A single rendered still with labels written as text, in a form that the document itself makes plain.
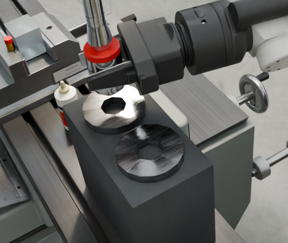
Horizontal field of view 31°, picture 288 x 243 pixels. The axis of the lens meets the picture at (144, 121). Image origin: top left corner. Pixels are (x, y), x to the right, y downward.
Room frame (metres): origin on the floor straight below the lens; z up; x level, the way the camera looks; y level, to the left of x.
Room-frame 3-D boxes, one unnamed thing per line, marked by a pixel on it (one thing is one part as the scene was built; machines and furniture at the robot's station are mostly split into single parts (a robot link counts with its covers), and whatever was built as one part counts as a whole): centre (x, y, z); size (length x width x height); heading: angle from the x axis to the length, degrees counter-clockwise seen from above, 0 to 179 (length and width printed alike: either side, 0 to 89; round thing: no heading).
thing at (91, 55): (0.54, 0.04, 1.20); 0.05 x 0.05 x 0.01
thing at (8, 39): (0.84, 0.23, 1.02); 0.02 x 0.02 x 0.03
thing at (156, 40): (0.56, -0.05, 1.17); 0.13 x 0.12 x 0.10; 9
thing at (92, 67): (0.54, 0.04, 1.17); 0.05 x 0.05 x 0.06
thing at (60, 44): (0.89, 0.15, 0.99); 0.12 x 0.06 x 0.04; 26
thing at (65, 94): (0.72, 0.13, 0.96); 0.04 x 0.04 x 0.11
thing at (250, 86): (1.02, -0.28, 0.60); 0.16 x 0.12 x 0.12; 114
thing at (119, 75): (0.51, 0.03, 1.17); 0.06 x 0.02 x 0.03; 99
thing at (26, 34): (0.87, 0.20, 1.01); 0.06 x 0.05 x 0.06; 26
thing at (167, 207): (0.50, 0.02, 1.00); 0.22 x 0.12 x 0.20; 23
